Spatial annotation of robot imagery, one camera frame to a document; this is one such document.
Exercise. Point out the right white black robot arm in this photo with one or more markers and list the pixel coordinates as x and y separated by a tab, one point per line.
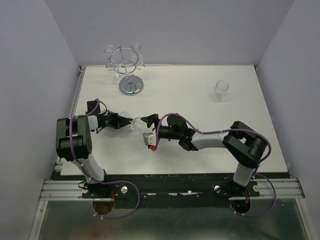
247	146

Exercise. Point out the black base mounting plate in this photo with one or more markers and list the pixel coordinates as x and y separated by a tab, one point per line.
155	191

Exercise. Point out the short textured wine glass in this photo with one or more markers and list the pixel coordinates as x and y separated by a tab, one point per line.
220	90

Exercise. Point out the aluminium rail frame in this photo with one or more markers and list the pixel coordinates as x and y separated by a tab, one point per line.
186	90

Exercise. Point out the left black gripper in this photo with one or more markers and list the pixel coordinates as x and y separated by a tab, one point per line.
119	120

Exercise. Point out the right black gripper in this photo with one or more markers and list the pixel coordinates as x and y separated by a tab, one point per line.
151	119

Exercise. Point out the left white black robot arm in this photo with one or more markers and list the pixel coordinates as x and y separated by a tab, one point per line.
74	141

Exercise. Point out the chrome wine glass rack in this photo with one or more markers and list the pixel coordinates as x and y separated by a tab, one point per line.
130	84

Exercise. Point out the back right textured glass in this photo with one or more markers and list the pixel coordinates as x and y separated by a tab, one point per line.
137	56

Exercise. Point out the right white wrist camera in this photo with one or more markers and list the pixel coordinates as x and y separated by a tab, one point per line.
150	140

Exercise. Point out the tall stemmed wine glass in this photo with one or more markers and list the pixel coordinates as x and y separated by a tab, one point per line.
136	124

